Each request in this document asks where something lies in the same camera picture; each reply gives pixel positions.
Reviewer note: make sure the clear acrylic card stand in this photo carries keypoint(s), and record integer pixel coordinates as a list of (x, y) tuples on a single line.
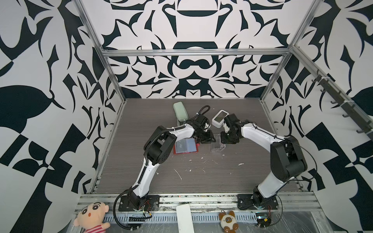
[(216, 145)]

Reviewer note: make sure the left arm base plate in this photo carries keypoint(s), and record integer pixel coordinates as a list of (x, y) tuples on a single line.
[(132, 203)]

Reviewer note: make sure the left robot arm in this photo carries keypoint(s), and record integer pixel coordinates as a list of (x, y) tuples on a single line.
[(158, 148)]

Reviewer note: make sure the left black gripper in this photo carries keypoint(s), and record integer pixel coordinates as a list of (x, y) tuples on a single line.
[(209, 137)]

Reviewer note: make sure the white cable duct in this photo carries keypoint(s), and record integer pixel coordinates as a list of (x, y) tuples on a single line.
[(157, 218)]

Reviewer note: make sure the brown white plush toy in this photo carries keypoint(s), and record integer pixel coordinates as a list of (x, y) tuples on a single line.
[(228, 221)]

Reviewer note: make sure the red leather card holder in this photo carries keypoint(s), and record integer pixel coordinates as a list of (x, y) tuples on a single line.
[(185, 146)]

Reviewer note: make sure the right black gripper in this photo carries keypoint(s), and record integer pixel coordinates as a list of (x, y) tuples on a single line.
[(224, 140)]

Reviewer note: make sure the white rectangular box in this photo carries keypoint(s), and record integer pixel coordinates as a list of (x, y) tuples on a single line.
[(184, 219)]

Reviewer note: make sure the cartoon boy plush doll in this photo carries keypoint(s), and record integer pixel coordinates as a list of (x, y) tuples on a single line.
[(91, 218)]

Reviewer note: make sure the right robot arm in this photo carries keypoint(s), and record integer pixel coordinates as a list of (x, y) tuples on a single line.
[(287, 160)]

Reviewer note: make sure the small green circuit board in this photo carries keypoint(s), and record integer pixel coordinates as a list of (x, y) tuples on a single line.
[(263, 220)]

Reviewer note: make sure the green glasses case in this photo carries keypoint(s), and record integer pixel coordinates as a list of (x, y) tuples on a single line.
[(180, 112)]

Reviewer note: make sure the white digital clock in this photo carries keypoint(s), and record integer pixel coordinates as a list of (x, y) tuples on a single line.
[(218, 120)]

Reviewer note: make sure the grey hook rack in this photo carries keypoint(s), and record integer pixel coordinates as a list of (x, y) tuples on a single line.
[(341, 99)]

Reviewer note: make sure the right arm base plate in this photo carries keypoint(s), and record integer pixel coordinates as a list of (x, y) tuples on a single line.
[(256, 202)]

